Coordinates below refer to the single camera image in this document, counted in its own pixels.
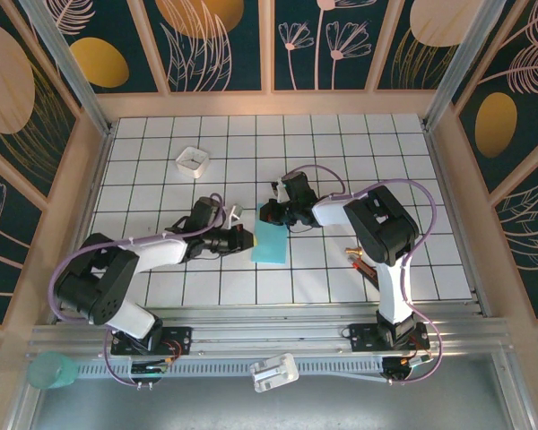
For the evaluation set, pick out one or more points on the translucent green cup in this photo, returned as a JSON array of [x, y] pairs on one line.
[[49, 369]]

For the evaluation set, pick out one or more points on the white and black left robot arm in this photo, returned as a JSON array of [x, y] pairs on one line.
[[161, 253]]

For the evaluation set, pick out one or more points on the black control board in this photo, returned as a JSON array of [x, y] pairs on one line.
[[148, 369], [399, 369]]

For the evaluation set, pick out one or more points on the white plastic bracket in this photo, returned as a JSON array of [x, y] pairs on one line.
[[273, 372]]

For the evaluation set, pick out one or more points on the light blue paper sheet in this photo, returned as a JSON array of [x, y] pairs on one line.
[[271, 246]]

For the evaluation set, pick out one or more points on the aluminium frame post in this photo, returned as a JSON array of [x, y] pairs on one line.
[[67, 67], [457, 58]]

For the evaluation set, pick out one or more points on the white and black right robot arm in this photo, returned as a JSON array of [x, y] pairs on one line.
[[332, 212]]

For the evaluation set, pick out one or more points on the orange and black utility knife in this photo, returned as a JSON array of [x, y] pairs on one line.
[[363, 269]]

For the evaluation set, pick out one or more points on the aluminium mounting rail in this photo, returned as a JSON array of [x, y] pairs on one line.
[[273, 336]]

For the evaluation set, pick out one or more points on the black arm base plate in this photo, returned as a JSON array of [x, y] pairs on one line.
[[179, 340], [363, 338]]

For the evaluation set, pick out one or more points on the aluminium side rail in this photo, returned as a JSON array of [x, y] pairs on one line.
[[443, 179], [95, 179]]

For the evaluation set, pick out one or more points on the white square clock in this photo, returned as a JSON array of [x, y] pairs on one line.
[[192, 160]]

